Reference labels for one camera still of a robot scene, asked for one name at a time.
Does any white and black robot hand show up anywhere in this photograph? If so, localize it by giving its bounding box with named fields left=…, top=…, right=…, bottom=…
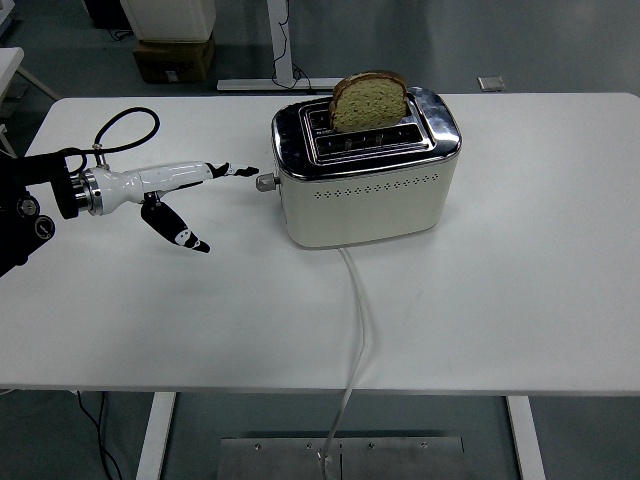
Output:
left=94, top=159, right=260, bottom=255

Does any cream and chrome toaster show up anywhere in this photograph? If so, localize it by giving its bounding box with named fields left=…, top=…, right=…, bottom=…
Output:
left=271, top=85, right=463, bottom=250

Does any brown cardboard box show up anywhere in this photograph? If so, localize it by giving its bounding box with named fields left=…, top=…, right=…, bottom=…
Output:
left=132, top=32, right=217, bottom=84

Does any white plastic container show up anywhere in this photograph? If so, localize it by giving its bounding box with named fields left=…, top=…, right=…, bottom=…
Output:
left=119, top=0, right=219, bottom=43

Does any black box on floor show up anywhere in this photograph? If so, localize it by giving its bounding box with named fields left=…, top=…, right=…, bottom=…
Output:
left=84, top=0, right=132, bottom=30

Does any white desk leg with foot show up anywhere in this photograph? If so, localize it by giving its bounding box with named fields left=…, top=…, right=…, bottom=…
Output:
left=217, top=0, right=346, bottom=93

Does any brown bread slice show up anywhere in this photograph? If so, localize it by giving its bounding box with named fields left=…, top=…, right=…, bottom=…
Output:
left=328, top=69, right=410, bottom=134

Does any white table leg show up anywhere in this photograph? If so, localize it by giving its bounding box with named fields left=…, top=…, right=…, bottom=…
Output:
left=135, top=391, right=177, bottom=480
left=504, top=395, right=547, bottom=480

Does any grey metal plate with screws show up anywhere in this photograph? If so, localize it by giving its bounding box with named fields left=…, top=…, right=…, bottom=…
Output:
left=219, top=436, right=465, bottom=480

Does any black cable on desk leg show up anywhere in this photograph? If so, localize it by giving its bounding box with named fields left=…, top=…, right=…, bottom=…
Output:
left=272, top=0, right=315, bottom=94

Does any black floor cable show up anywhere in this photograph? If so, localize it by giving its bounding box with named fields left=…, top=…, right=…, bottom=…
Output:
left=74, top=390, right=124, bottom=480

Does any white toaster power cord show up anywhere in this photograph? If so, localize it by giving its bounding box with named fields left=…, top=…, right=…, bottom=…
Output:
left=319, top=245, right=374, bottom=480

